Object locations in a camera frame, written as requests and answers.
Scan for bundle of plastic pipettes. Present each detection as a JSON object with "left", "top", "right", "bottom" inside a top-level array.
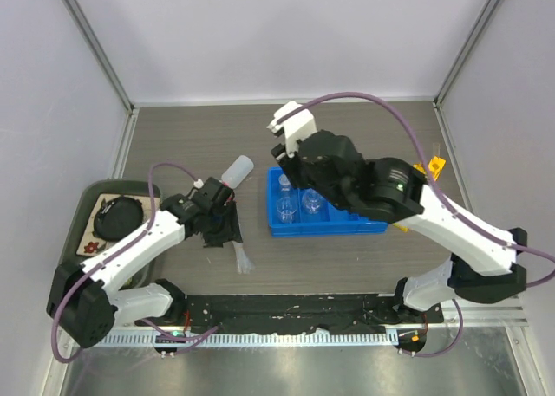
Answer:
[{"left": 232, "top": 242, "right": 255, "bottom": 275}]

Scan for clear glass test tube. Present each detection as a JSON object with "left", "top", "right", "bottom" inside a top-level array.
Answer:
[{"left": 433, "top": 143, "right": 441, "bottom": 157}]

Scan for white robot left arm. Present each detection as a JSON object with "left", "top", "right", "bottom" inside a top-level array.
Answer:
[{"left": 47, "top": 178, "right": 242, "bottom": 348}]

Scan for blue divided plastic bin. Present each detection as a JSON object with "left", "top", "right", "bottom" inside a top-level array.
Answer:
[{"left": 266, "top": 166, "right": 388, "bottom": 237}]

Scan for grey plastic tray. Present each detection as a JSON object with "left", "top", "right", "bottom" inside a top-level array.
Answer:
[{"left": 58, "top": 179, "right": 152, "bottom": 279}]

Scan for white squeeze bottle red cap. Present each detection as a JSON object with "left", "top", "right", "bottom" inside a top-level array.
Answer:
[{"left": 220, "top": 155, "right": 254, "bottom": 190}]

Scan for wide clear glass beaker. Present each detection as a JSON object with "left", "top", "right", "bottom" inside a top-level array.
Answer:
[{"left": 301, "top": 189, "right": 324, "bottom": 215}]

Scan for tall clear glass beaker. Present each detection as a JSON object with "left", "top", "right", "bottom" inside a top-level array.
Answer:
[{"left": 276, "top": 197, "right": 297, "bottom": 224}]

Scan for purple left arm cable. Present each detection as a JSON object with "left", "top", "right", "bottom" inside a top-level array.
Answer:
[{"left": 50, "top": 161, "right": 220, "bottom": 365}]

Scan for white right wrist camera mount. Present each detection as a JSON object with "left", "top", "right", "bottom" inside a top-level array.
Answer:
[{"left": 267, "top": 101, "right": 317, "bottom": 158}]

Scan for black round lid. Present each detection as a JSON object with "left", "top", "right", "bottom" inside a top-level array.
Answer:
[{"left": 93, "top": 196, "right": 144, "bottom": 242}]

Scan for white slotted cable duct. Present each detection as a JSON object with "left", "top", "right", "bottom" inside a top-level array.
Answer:
[{"left": 97, "top": 329, "right": 398, "bottom": 350}]

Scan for yellow test tube rack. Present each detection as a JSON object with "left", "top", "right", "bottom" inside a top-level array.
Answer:
[{"left": 393, "top": 155, "right": 447, "bottom": 233}]

